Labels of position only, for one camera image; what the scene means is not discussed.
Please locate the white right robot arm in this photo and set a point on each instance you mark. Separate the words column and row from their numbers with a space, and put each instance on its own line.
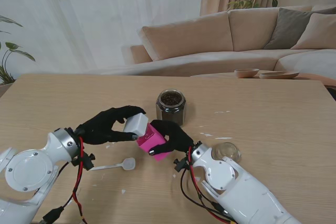
column 241, row 190

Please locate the white plastic measuring spoon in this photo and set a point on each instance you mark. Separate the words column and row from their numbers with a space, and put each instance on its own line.
column 128, row 163

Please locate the beige fabric sofa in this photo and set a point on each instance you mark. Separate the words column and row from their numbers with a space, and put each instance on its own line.
column 189, row 37

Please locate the white square jar lid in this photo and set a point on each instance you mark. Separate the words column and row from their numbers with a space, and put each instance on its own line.
column 136, row 125

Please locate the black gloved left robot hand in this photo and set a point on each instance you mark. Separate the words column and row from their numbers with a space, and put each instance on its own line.
column 105, row 129

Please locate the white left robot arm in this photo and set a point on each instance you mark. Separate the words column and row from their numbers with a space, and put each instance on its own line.
column 29, row 171

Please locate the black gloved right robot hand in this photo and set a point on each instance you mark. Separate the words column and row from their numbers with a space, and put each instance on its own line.
column 174, row 136

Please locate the shallow wooden plate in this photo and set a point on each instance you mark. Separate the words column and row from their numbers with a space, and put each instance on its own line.
column 281, row 75

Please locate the pale green large-leaf houseplant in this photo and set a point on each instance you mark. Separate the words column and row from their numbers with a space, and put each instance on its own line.
column 14, row 46

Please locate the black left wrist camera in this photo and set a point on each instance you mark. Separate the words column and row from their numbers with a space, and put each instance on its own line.
column 85, row 161

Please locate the pink square coffee jar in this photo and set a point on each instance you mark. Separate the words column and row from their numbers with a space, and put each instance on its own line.
column 155, row 144

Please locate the small wooden bowl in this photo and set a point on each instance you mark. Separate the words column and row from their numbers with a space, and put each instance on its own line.
column 246, row 73

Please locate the clear glass jar lid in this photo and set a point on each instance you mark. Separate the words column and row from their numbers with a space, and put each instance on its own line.
column 228, row 151

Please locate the glass jar of coffee beans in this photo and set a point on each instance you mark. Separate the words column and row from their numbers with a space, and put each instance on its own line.
column 172, row 106

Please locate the grey sofa cushion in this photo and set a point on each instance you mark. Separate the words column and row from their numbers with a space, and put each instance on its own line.
column 286, row 30

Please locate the white sheer curtain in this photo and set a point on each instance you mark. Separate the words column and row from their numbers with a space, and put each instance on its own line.
column 105, row 11

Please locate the beige sofa cushion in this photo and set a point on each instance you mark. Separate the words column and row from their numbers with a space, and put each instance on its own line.
column 320, row 35

